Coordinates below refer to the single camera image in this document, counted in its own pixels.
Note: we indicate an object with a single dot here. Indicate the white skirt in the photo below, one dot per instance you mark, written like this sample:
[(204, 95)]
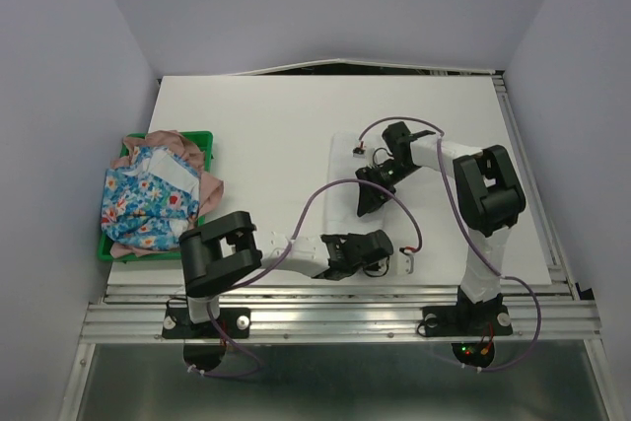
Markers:
[(341, 201)]

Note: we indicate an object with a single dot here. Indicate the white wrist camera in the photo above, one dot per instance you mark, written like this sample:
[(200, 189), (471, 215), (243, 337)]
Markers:
[(402, 262), (359, 149)]

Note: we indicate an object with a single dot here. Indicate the green plastic bin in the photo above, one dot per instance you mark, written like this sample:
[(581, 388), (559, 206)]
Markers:
[(204, 145)]

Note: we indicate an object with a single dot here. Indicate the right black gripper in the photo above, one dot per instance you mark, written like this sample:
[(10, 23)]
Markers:
[(370, 197)]

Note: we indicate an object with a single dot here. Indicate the pink skirt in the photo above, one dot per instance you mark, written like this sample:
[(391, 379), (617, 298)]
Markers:
[(212, 189)]

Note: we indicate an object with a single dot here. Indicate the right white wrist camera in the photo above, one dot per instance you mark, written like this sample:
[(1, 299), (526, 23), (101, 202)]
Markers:
[(359, 149)]

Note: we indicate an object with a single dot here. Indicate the aluminium table frame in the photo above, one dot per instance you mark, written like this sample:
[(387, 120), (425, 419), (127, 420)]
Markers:
[(346, 353)]

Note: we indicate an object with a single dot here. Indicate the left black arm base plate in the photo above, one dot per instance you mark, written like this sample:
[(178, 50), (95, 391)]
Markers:
[(235, 322)]

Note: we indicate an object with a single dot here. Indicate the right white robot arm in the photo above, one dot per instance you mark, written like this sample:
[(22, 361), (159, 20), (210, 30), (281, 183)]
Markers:
[(482, 186)]

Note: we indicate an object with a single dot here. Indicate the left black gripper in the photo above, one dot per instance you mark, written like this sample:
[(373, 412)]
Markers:
[(352, 235)]

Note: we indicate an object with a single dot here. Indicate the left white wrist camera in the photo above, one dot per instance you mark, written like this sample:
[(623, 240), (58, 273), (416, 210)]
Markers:
[(402, 262)]

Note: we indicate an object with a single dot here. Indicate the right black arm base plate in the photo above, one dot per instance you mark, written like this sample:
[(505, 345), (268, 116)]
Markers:
[(461, 322)]

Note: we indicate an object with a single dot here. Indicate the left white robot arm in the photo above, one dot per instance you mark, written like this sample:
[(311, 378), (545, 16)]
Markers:
[(219, 255)]

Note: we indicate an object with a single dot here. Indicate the blue floral skirt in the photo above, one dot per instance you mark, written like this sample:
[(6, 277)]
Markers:
[(150, 201)]

